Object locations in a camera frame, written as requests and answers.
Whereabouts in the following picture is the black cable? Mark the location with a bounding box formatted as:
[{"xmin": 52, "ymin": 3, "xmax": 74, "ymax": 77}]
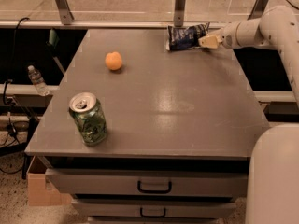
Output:
[{"xmin": 0, "ymin": 17, "xmax": 41, "ymax": 175}]

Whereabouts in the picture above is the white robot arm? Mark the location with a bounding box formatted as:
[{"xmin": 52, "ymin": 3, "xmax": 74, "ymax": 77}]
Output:
[{"xmin": 198, "ymin": 6, "xmax": 299, "ymax": 224}]

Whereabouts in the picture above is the grey drawer cabinet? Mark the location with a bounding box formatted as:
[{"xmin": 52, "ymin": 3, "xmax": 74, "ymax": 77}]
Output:
[{"xmin": 26, "ymin": 29, "xmax": 268, "ymax": 224}]

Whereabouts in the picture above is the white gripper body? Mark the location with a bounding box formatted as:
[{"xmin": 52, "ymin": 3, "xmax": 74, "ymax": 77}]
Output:
[{"xmin": 219, "ymin": 22, "xmax": 240, "ymax": 49}]

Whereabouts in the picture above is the left metal bracket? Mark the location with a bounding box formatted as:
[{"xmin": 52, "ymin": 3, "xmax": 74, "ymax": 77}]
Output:
[{"xmin": 55, "ymin": 0, "xmax": 74, "ymax": 25}]

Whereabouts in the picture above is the drawer black handle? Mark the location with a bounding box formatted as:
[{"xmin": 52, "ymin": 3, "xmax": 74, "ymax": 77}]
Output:
[
  {"xmin": 139, "ymin": 207, "xmax": 166, "ymax": 218},
  {"xmin": 137, "ymin": 180, "xmax": 172, "ymax": 194}
]

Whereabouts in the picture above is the green soda can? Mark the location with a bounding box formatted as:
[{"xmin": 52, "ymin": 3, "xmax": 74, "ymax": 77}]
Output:
[{"xmin": 68, "ymin": 92, "xmax": 107, "ymax": 147}]

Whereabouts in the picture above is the metal bracket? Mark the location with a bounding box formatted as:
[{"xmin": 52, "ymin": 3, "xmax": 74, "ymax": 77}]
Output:
[
  {"xmin": 249, "ymin": 0, "xmax": 269, "ymax": 20},
  {"xmin": 173, "ymin": 0, "xmax": 186, "ymax": 27},
  {"xmin": 55, "ymin": 0, "xmax": 74, "ymax": 25}
]

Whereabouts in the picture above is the cardboard box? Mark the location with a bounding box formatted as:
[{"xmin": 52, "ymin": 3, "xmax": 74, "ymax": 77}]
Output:
[{"xmin": 27, "ymin": 157, "xmax": 72, "ymax": 206}]

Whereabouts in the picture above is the top drawer black handle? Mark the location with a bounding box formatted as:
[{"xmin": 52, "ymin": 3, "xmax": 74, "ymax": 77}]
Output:
[{"xmin": 137, "ymin": 180, "xmax": 172, "ymax": 194}]

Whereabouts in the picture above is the green handled tool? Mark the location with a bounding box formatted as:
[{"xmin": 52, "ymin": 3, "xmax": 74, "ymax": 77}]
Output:
[{"xmin": 46, "ymin": 29, "xmax": 65, "ymax": 75}]

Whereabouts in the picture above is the clear plastic water bottle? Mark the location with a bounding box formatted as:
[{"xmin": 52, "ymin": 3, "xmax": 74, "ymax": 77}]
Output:
[{"xmin": 27, "ymin": 65, "xmax": 50, "ymax": 96}]

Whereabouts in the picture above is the right metal bracket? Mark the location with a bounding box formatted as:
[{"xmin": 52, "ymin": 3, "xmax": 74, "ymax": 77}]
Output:
[{"xmin": 249, "ymin": 0, "xmax": 269, "ymax": 20}]

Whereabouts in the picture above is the blue chip bag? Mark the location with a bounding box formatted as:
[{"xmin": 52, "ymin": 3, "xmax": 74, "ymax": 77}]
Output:
[{"xmin": 165, "ymin": 23, "xmax": 209, "ymax": 51}]

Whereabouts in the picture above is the orange fruit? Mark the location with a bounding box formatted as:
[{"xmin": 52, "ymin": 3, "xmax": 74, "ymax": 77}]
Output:
[{"xmin": 105, "ymin": 51, "xmax": 122, "ymax": 71}]

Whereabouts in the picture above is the middle metal bracket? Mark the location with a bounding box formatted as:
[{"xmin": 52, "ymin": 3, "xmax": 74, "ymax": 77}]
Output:
[{"xmin": 173, "ymin": 0, "xmax": 186, "ymax": 27}]

